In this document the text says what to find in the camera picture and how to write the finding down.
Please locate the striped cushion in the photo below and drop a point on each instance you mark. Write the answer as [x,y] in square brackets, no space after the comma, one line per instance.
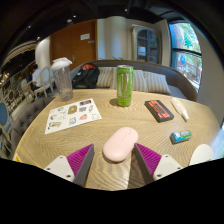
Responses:
[157,83]
[105,77]
[140,81]

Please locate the white chair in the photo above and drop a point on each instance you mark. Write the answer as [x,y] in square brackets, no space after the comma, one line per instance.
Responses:
[46,81]

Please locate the curved brown-backed bench sofa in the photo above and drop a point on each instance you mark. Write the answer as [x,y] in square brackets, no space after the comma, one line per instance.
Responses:
[176,80]

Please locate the white tube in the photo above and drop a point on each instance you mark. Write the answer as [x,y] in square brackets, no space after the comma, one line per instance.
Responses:
[179,108]

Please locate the dark-framed window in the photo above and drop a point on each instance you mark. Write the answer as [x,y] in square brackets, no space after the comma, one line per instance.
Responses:
[186,50]

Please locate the pink computer mouse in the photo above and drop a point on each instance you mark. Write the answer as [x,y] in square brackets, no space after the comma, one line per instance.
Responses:
[120,144]

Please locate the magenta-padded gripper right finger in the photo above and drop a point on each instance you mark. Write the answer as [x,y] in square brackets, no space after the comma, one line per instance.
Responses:
[163,165]

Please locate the green drink can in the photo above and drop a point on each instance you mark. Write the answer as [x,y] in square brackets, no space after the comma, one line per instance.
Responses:
[125,86]

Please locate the clear shaker bottle white lid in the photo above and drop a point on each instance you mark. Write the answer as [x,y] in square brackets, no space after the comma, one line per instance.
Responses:
[63,83]

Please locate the black box with red print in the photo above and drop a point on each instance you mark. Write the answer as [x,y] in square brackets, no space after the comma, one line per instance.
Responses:
[159,111]

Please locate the yellow square sticker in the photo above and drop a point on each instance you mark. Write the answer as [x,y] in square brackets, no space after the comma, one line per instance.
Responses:
[17,158]

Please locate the arched glass-door cabinet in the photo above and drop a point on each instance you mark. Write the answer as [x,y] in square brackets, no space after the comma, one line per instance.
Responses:
[146,45]

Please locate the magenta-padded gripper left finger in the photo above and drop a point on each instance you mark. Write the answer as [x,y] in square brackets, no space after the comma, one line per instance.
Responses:
[63,166]

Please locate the grey tufted sofa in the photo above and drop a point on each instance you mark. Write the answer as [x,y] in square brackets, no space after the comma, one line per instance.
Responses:
[28,120]

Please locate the white door sign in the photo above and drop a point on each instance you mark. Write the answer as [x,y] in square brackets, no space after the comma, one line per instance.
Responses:
[85,36]

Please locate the white sticker sheet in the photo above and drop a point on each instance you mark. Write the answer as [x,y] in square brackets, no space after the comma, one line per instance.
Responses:
[71,115]

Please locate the person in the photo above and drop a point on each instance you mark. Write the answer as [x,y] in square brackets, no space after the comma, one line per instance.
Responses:
[36,74]

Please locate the brown wooden door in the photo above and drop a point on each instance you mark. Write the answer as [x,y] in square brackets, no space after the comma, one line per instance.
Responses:
[66,43]

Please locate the green and blue small pack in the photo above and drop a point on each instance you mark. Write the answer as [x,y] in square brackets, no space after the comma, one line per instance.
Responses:
[181,136]

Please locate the black backpack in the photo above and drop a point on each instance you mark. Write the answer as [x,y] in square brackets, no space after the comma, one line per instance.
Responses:
[85,77]

